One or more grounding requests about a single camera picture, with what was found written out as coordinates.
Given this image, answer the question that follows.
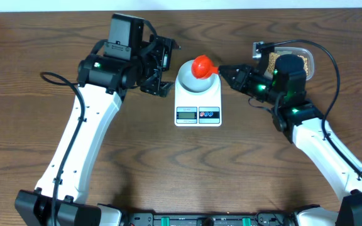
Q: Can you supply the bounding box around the orange measuring scoop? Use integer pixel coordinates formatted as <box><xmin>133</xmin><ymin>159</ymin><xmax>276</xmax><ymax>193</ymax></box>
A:
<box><xmin>191</xmin><ymin>55</ymin><xmax>219</xmax><ymax>80</ymax></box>

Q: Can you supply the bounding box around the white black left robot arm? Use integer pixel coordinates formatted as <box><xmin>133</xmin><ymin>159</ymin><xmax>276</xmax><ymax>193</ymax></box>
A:
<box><xmin>14</xmin><ymin>35</ymin><xmax>178</xmax><ymax>225</ymax></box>

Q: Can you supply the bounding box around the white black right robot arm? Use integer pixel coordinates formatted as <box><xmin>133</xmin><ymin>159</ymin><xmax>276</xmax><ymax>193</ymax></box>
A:
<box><xmin>218</xmin><ymin>54</ymin><xmax>362</xmax><ymax>225</ymax></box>

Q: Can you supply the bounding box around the grey round bowl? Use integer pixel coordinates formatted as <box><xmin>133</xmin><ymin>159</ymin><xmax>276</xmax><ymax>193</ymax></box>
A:
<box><xmin>176</xmin><ymin>60</ymin><xmax>219</xmax><ymax>94</ymax></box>

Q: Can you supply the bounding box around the white digital kitchen scale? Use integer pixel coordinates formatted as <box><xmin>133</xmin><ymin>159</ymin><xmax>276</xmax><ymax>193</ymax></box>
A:
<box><xmin>174</xmin><ymin>74</ymin><xmax>222</xmax><ymax>127</ymax></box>

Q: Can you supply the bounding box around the clear plastic container of beans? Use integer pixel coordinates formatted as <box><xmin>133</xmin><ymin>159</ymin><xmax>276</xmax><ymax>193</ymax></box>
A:
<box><xmin>264</xmin><ymin>47</ymin><xmax>315</xmax><ymax>80</ymax></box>

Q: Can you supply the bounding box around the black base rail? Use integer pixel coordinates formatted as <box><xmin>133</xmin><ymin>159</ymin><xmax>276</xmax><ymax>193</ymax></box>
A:
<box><xmin>99</xmin><ymin>212</ymin><xmax>298</xmax><ymax>226</ymax></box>

